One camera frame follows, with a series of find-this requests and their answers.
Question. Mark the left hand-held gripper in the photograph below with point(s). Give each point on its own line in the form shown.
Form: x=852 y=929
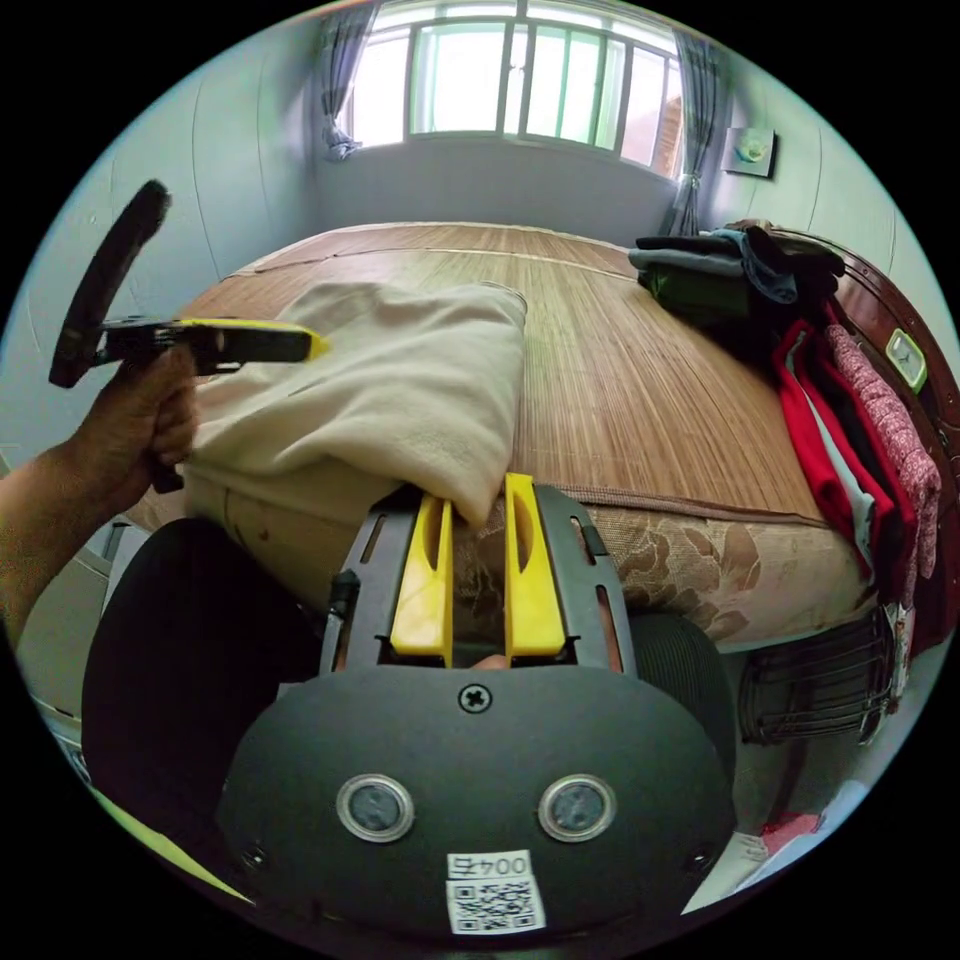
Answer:
x=240 y=347

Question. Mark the person's right hand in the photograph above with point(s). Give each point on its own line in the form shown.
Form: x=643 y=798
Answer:
x=492 y=663

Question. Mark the pile of clothes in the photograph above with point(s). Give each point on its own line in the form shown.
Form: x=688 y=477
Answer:
x=817 y=450

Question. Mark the framed wall picture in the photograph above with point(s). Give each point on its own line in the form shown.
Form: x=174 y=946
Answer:
x=750 y=152

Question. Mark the person's left forearm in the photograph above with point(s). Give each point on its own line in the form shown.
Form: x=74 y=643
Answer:
x=37 y=525

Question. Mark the green and white clock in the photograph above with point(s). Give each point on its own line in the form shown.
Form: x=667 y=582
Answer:
x=906 y=358

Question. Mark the window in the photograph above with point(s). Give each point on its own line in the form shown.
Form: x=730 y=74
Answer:
x=517 y=75

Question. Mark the person's body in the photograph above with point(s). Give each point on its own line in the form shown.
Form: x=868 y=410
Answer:
x=172 y=660

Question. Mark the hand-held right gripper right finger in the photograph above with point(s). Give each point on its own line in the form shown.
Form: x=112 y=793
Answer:
x=529 y=577

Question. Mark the person's left hand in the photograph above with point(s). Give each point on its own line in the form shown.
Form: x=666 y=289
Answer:
x=142 y=420

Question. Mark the grey curtain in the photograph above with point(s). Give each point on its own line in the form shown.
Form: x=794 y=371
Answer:
x=697 y=127
x=341 y=82

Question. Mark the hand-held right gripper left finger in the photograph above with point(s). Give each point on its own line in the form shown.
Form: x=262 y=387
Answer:
x=424 y=585

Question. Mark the bed with woven mat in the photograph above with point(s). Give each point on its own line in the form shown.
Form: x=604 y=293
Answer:
x=637 y=390

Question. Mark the beige sweatshirt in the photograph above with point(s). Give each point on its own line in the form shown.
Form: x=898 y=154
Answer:
x=390 y=390

